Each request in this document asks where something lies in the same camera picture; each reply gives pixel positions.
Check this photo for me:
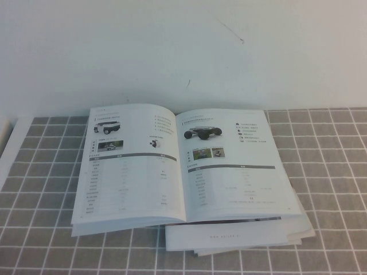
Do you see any grey white checked tablecloth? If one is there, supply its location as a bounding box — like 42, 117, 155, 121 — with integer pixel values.
0, 107, 367, 275

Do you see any white brochure with pinkish edge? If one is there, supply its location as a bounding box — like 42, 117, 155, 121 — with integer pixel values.
194, 179, 317, 257

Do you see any white product catalogue book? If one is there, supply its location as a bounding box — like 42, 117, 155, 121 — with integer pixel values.
71, 103, 303, 237

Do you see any white brochure with web address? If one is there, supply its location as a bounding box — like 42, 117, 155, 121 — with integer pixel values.
165, 219, 291, 253

